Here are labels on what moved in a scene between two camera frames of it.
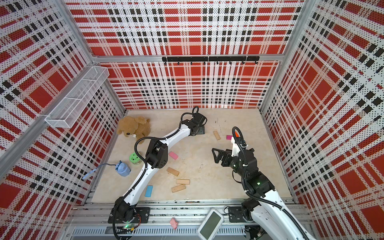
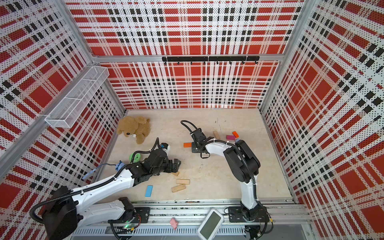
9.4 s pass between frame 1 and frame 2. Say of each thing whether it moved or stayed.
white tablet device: stayed
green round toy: stayed
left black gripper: moved
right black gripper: moved
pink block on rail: stayed
